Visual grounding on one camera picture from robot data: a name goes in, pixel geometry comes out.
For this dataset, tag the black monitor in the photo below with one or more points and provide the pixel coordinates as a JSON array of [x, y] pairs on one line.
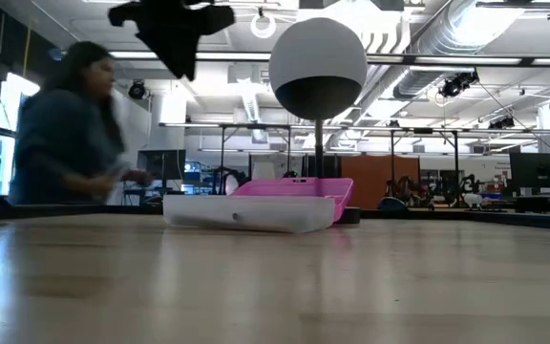
[[160, 165], [537, 169]]

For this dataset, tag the silver ventilation duct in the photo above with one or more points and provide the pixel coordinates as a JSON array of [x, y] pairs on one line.
[[447, 28]]

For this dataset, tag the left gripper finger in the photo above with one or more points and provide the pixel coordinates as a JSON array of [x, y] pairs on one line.
[[208, 21], [160, 33]]

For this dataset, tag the clear supply box pink lid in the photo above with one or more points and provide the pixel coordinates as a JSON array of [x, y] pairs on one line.
[[256, 212]]

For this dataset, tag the black ceiling spotlight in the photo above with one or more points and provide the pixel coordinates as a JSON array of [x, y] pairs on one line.
[[137, 91]]

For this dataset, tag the white globe lamp black base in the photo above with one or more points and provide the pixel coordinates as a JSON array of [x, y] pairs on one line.
[[318, 62]]

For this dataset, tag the person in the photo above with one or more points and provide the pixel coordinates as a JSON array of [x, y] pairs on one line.
[[65, 143]]

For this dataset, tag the ceiling light strip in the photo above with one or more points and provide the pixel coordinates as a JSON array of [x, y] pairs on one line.
[[447, 60]]

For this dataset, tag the black track lights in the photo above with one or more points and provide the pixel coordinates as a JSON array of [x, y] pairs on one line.
[[456, 85]]

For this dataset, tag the orange partition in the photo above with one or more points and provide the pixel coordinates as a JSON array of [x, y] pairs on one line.
[[375, 181]]

